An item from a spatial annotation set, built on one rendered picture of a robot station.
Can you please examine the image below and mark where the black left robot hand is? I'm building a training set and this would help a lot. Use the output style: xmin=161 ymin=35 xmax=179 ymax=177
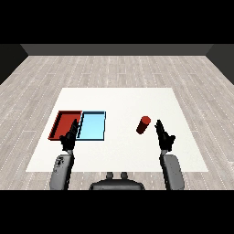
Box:
xmin=58 ymin=119 xmax=80 ymax=152

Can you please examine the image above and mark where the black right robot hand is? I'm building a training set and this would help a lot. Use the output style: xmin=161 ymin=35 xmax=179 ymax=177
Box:
xmin=154 ymin=119 xmax=176 ymax=152

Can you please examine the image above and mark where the red shallow open box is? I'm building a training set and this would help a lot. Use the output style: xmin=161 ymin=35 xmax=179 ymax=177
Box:
xmin=48 ymin=110 xmax=83 ymax=142

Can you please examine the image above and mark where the red can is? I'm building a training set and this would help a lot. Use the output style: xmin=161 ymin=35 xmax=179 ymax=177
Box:
xmin=135 ymin=115 xmax=152 ymax=135

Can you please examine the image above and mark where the light blue shallow open box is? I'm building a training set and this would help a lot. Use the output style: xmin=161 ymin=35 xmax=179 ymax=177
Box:
xmin=75 ymin=111 xmax=107 ymax=142

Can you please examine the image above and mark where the dark grey robot body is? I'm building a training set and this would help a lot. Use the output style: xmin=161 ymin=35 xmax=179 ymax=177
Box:
xmin=89 ymin=172 xmax=146 ymax=191

